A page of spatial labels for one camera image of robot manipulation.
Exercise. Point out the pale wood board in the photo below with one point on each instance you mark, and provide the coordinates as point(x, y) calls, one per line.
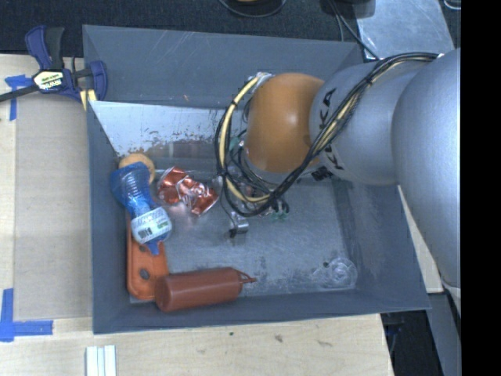
point(51, 210)

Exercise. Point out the orange round fruit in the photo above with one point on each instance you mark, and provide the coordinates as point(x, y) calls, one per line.
point(135, 159)

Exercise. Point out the clear glass thing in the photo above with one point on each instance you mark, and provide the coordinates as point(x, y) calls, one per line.
point(336, 274)

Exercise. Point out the red-brown squeeze bottle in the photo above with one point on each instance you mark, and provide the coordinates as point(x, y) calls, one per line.
point(195, 288)

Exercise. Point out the blue clear plastic bottle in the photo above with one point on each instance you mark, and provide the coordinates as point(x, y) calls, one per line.
point(135, 194)

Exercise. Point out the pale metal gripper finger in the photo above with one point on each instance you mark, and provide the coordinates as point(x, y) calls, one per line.
point(233, 218)
point(242, 225)

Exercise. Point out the orange flat plastic piece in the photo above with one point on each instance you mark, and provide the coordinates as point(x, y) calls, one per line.
point(143, 272)

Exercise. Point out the grey metal bin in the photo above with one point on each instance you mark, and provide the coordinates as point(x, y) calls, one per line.
point(274, 257)

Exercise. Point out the crumpled copper-red foil packet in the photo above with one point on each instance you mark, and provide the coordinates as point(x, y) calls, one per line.
point(188, 194)

